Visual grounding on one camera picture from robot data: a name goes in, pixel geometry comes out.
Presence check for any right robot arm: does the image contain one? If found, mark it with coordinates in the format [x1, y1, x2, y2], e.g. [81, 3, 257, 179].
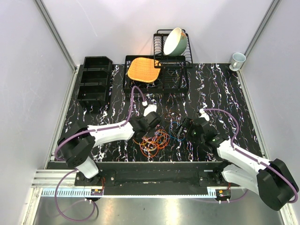
[175, 117, 299, 211]

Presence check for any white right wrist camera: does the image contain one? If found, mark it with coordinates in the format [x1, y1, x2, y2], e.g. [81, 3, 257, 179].
[199, 109, 210, 121]

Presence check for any orange woven mat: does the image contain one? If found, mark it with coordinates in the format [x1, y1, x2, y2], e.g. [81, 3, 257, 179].
[127, 57, 161, 83]

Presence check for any green ceramic bowl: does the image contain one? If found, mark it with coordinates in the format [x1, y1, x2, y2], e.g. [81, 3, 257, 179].
[163, 28, 188, 56]

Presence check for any orange cable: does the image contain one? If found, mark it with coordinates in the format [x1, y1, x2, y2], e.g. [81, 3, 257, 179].
[132, 130, 171, 160]

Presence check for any black tall dish rack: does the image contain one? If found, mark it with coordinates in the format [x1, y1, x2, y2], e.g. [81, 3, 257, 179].
[153, 29, 193, 68]

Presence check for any white mug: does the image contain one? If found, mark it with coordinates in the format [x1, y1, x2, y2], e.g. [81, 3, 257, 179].
[229, 52, 247, 71]

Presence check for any black near storage bin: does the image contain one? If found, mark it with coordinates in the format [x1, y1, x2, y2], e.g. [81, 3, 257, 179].
[75, 84, 111, 110]

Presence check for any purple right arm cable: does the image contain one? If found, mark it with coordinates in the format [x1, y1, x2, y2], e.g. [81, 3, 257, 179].
[194, 108, 299, 203]

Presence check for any aluminium frame rail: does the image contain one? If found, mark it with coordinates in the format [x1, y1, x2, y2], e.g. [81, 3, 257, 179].
[31, 170, 76, 188]

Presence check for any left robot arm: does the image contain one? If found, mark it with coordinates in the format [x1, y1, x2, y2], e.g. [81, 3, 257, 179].
[54, 111, 161, 186]

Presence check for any black low dish rack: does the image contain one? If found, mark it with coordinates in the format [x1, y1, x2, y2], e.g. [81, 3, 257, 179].
[122, 55, 189, 94]

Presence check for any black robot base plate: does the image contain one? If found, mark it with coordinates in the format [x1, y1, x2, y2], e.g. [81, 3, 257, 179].
[75, 162, 228, 197]

